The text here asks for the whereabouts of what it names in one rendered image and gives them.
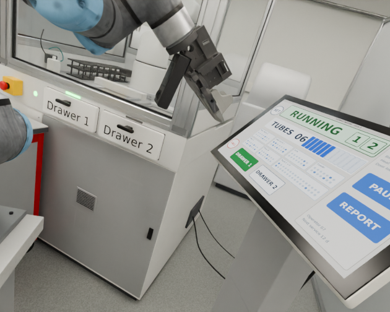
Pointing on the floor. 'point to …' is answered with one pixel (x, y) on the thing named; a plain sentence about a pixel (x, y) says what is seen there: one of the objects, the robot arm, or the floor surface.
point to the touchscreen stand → (262, 272)
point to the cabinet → (114, 204)
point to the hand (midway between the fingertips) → (218, 120)
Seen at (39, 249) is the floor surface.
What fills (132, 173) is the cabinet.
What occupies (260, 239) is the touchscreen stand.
